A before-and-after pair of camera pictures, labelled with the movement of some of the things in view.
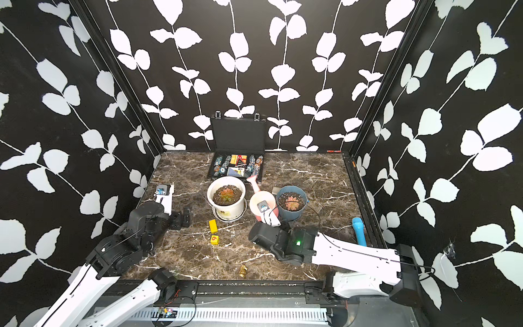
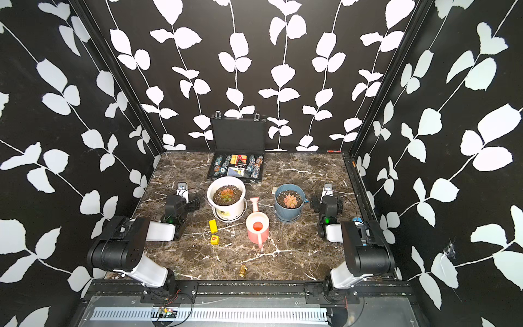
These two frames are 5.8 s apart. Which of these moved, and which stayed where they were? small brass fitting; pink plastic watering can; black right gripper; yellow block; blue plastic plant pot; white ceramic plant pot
Moved: pink plastic watering can; black right gripper
Stayed: white ceramic plant pot; small brass fitting; blue plastic plant pot; yellow block
